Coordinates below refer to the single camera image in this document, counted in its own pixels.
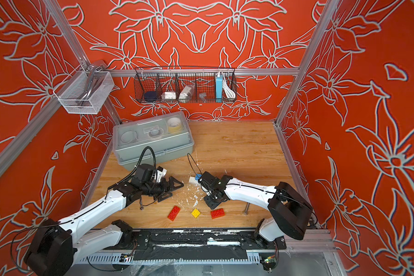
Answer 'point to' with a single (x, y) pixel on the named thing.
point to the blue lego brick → (198, 176)
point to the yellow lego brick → (195, 213)
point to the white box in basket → (169, 95)
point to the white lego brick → (192, 180)
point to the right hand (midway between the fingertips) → (208, 202)
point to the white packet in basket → (187, 94)
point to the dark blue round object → (150, 96)
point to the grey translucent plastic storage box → (169, 135)
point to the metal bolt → (246, 209)
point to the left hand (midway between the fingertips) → (178, 188)
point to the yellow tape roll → (174, 125)
